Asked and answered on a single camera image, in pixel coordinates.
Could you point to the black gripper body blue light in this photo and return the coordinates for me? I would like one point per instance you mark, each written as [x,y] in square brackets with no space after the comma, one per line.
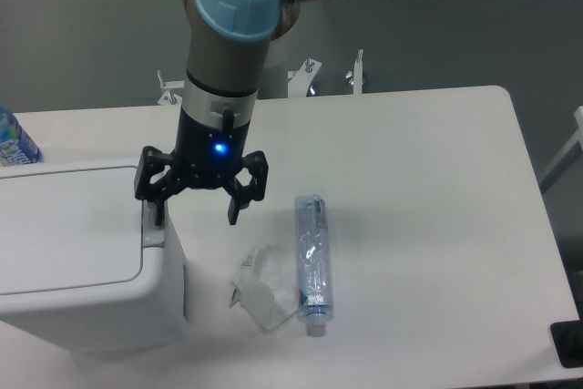
[206,158]

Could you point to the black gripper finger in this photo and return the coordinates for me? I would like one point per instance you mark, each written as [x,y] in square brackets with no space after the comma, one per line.
[159,177]
[241,195]

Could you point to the grey trash can push button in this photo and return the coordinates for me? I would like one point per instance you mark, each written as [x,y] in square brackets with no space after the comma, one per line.
[152,225]

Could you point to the white trash can lid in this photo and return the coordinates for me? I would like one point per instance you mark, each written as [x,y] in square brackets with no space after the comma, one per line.
[69,229]

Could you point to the white plastic trash can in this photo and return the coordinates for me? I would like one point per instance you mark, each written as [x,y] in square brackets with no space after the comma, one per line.
[149,310]

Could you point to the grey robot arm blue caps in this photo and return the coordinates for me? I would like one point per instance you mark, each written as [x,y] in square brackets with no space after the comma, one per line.
[228,47]

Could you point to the crushed clear plastic bottle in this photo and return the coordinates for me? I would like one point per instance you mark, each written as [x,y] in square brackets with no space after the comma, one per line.
[313,261]

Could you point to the crumpled clear plastic wrapper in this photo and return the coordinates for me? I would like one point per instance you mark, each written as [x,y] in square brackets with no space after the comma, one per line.
[265,285]

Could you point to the blue labelled water bottle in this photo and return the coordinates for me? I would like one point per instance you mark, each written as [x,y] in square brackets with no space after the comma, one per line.
[17,147]

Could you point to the black clamp at table edge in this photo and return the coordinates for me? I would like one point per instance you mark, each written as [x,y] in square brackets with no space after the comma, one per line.
[567,338]

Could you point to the white pedestal base frame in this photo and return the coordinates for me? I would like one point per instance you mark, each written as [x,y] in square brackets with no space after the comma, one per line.
[300,83]

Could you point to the white frame at right edge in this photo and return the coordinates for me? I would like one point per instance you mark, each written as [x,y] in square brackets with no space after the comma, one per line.
[564,158]

